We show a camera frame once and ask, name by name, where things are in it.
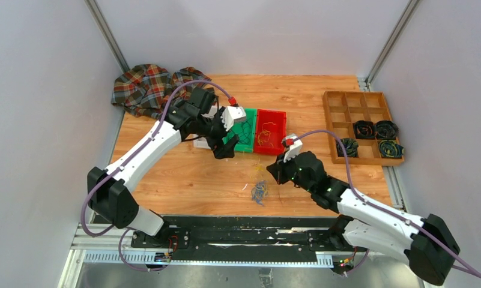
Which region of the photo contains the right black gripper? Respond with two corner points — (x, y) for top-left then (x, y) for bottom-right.
(267, 150), (314, 193)

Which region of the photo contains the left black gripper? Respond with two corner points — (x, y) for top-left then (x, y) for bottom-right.
(198, 107), (240, 159)

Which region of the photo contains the yellow thin cable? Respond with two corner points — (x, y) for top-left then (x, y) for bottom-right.
(251, 158), (267, 178)
(256, 122), (277, 147)

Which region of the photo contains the cable ball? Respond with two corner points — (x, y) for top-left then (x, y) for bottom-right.
(251, 180), (268, 206)

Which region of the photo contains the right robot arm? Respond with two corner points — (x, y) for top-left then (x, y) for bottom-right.
(267, 151), (460, 286)

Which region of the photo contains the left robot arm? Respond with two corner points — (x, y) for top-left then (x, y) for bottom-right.
(82, 88), (246, 248)

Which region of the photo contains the white plastic bin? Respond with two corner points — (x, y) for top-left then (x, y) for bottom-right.
(193, 107), (217, 149)

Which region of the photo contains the green plastic bin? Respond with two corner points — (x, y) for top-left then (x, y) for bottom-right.
(223, 109), (257, 153)

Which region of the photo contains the red plastic bin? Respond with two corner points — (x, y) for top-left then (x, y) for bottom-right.
(253, 109), (286, 155)

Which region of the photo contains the wooden compartment tray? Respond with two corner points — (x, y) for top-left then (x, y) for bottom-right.
(322, 91), (405, 166)

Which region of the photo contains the plaid flannel shirt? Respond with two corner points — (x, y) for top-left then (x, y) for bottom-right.
(110, 64), (211, 119)

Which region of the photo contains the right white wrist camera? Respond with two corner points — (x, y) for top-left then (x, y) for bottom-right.
(282, 134), (303, 163)

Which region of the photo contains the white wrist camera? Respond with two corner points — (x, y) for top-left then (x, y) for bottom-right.
(282, 134), (303, 163)
(220, 106), (247, 132)

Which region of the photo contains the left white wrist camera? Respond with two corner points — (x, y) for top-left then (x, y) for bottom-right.
(220, 106), (247, 132)

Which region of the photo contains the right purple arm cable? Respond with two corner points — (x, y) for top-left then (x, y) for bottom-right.
(283, 129), (481, 287)

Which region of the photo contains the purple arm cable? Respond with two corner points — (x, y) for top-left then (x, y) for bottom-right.
(80, 80), (238, 274)
(283, 129), (481, 287)

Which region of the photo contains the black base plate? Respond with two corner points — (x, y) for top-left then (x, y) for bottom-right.
(95, 215), (369, 263)

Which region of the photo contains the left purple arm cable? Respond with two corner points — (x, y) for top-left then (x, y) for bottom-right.
(80, 80), (238, 274)

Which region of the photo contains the aluminium frame rail front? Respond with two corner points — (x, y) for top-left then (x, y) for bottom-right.
(57, 223), (444, 288)

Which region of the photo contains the left aluminium corner post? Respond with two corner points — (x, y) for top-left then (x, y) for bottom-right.
(85, 0), (130, 72)

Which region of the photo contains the aluminium corner post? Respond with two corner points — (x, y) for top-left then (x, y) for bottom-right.
(85, 0), (130, 72)
(363, 0), (421, 91)

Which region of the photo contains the right aluminium corner post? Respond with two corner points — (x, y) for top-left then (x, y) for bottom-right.
(363, 0), (421, 91)

